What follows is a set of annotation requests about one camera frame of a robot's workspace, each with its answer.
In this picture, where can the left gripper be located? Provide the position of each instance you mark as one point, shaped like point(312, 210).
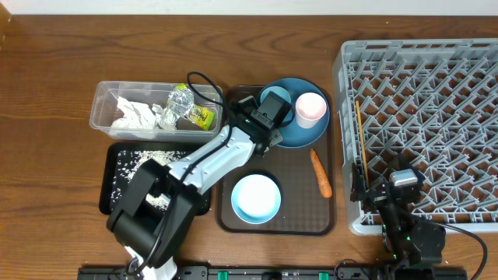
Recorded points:
point(277, 138)

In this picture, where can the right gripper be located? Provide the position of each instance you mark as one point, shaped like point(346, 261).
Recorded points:
point(375, 198)

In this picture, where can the light blue cup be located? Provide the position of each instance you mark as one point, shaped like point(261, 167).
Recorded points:
point(278, 93)

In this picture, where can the light blue bowl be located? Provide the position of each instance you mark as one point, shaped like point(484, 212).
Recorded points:
point(256, 199)

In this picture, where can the foil snack wrapper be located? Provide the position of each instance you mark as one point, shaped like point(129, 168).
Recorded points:
point(181, 103)

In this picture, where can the white napkin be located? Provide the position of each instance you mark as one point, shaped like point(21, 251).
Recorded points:
point(135, 115)

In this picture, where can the white cooked rice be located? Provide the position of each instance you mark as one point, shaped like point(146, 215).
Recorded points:
point(127, 164)

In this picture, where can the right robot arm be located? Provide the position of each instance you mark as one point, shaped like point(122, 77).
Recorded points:
point(416, 245)

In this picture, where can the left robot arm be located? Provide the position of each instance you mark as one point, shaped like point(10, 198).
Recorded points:
point(155, 212)

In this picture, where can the grey dishwasher rack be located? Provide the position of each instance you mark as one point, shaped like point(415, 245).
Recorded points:
point(435, 102)

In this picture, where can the dark blue plate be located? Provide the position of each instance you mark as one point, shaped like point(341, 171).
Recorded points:
point(293, 135)

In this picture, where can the pink cup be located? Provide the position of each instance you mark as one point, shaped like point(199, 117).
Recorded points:
point(310, 108)

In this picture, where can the orange carrot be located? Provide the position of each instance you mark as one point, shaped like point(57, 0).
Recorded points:
point(321, 175)

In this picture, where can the brown serving tray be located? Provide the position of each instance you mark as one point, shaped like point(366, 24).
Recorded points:
point(303, 210)

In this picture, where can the wooden chopstick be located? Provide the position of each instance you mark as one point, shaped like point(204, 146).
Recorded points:
point(362, 142)

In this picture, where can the black plastic tray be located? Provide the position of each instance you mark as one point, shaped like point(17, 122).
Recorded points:
point(133, 146)

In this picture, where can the clear plastic bin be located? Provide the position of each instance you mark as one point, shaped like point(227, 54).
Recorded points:
point(104, 111)

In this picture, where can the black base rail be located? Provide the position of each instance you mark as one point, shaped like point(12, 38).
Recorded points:
point(342, 272)

